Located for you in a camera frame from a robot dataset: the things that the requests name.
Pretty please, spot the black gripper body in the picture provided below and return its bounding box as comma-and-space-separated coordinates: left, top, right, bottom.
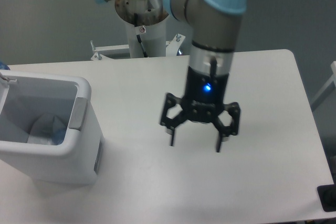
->
181, 67, 229, 124

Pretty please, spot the clear plastic water bottle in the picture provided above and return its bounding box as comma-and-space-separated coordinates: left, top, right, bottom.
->
51, 128, 67, 145

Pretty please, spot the white paper tissue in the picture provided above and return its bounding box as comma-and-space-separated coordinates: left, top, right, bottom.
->
27, 113, 67, 145

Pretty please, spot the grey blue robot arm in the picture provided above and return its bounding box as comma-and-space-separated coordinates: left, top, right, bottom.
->
95, 0, 247, 152

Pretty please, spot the white trash can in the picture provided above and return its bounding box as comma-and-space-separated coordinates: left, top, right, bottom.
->
1, 70, 103, 185

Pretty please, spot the black object at table edge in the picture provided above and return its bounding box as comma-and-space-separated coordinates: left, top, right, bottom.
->
317, 184, 335, 212

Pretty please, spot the blue object at left edge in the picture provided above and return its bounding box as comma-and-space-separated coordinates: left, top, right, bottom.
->
0, 61, 10, 70

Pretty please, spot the white pedestal base frame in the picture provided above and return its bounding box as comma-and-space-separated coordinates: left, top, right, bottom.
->
90, 33, 192, 61

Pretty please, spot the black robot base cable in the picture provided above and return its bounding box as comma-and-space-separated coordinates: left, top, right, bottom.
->
133, 13, 149, 58

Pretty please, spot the white furniture frame right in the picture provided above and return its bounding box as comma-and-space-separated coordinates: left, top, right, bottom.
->
310, 61, 335, 112

